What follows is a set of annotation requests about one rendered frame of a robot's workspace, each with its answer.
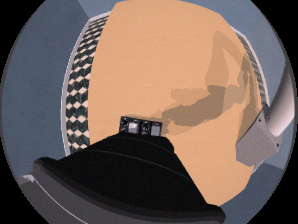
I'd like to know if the black knob box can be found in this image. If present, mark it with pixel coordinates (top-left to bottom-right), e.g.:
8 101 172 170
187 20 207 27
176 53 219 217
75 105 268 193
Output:
119 116 162 135

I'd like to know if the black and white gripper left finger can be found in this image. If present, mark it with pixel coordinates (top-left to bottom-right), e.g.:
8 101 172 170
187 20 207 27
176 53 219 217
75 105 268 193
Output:
128 120 143 134

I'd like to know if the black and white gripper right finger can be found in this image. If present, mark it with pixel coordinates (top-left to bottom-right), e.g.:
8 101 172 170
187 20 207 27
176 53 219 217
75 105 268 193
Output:
150 122 160 136

